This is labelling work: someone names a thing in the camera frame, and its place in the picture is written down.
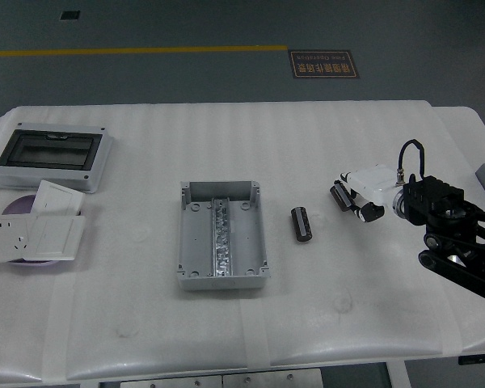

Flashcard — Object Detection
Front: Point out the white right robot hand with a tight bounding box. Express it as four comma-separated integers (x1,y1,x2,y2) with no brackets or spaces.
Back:
330,163,397,224

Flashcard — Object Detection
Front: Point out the dark cylindrical battery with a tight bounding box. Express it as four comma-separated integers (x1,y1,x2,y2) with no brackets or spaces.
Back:
330,181,355,211
290,206,313,243

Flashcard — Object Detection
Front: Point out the open grey junction box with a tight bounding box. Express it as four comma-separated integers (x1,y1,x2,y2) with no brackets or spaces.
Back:
174,180,271,292

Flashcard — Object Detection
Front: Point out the grey distribution box dark window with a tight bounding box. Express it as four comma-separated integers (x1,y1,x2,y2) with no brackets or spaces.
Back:
0,122,115,195

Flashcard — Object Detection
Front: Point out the white foam table mat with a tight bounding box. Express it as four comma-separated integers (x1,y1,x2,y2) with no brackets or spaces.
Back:
0,99,485,383

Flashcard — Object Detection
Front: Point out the brown floor sign sticker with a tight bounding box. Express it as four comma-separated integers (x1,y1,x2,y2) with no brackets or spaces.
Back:
287,49,360,80

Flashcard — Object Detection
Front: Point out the white tape strip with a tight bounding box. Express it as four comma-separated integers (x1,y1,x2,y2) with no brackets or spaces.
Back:
40,278,78,383
238,298,274,369

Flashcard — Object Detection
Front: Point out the white table leg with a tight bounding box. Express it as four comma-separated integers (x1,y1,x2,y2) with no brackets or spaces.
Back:
386,361,413,388

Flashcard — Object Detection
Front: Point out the purple round plate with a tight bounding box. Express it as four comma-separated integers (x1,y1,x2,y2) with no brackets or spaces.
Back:
2,193,84,268

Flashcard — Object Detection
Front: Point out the silver metal mounting rail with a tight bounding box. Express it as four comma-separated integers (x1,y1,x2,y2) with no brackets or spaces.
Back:
209,196,236,278

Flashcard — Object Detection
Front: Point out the grey metal bracket plate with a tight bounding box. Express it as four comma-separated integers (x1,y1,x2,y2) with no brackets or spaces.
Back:
221,372,323,388
119,376,223,388

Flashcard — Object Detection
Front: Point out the white wall switch plate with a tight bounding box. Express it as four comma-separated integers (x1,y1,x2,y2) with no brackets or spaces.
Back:
23,215,86,262
32,179,85,213

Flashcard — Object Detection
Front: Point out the white wall socket plate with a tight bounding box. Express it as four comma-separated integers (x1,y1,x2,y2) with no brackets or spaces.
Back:
0,215,40,264

